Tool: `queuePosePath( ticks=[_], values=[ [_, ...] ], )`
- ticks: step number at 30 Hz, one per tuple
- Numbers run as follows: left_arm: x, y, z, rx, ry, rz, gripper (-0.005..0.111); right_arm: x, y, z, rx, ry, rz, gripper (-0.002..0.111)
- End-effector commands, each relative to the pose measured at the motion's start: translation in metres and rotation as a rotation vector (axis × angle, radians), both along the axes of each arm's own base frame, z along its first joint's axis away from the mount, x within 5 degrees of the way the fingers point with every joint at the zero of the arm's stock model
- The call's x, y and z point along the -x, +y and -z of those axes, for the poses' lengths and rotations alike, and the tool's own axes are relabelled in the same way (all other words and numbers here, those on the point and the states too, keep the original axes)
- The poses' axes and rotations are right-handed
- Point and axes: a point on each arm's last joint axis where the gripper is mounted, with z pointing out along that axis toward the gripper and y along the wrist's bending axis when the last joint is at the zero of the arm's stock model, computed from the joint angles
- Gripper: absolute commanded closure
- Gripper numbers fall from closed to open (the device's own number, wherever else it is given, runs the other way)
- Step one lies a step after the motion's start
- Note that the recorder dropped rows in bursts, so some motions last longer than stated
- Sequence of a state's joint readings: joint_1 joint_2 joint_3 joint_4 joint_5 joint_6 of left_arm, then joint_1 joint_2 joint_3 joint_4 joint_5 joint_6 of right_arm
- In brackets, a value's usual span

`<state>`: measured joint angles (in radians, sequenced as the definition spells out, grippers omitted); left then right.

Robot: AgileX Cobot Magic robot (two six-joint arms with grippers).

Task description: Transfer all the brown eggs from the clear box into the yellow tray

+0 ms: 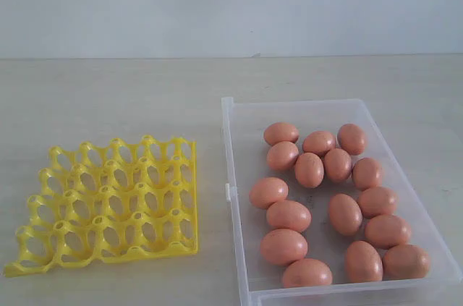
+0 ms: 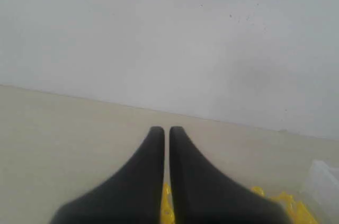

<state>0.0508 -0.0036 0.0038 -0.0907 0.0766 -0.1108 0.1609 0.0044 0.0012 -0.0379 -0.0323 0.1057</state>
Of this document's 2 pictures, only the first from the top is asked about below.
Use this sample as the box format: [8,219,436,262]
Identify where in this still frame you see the clear plastic container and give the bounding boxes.
[221,97,462,305]

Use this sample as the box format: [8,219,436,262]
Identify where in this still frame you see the yellow plastic egg tray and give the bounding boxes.
[4,135,199,278]

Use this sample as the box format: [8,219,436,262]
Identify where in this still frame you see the brown egg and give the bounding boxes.
[337,123,368,156]
[328,193,362,236]
[260,229,309,265]
[266,200,312,233]
[282,258,333,288]
[357,186,398,219]
[302,130,336,157]
[365,214,412,250]
[383,244,430,279]
[323,148,352,183]
[352,157,383,191]
[294,153,324,189]
[263,122,300,146]
[344,240,383,283]
[266,141,300,171]
[249,177,289,209]

